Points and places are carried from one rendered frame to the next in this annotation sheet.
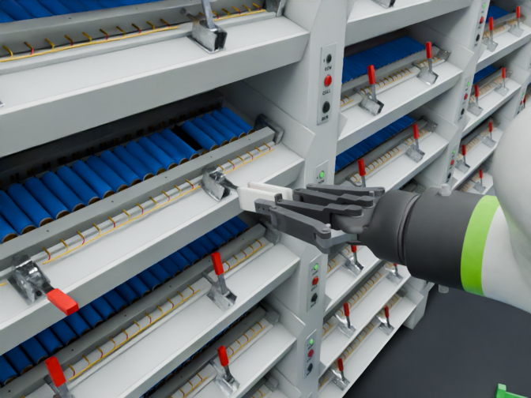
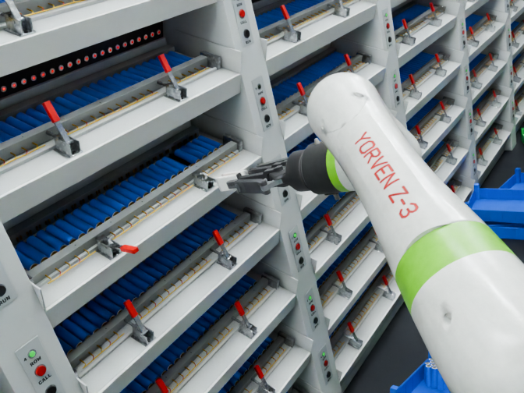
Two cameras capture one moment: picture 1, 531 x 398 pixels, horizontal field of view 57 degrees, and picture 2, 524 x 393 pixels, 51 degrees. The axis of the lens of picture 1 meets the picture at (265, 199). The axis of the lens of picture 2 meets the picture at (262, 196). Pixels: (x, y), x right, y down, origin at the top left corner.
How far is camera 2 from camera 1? 0.52 m
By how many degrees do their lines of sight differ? 6
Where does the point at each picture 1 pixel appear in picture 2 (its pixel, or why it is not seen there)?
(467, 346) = not seen: hidden behind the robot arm
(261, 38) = (209, 86)
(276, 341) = (280, 299)
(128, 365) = (173, 309)
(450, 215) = (319, 152)
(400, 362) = (411, 323)
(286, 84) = (235, 109)
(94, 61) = (118, 122)
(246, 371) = (261, 321)
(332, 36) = (257, 72)
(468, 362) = not seen: hidden behind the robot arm
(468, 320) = not seen: hidden behind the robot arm
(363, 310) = (358, 277)
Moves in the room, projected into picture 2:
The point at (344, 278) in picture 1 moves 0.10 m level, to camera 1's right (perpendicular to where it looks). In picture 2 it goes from (328, 247) to (362, 239)
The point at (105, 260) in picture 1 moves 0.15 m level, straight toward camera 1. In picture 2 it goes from (146, 233) to (168, 263)
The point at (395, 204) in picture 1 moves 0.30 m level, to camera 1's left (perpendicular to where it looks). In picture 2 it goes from (295, 156) to (131, 196)
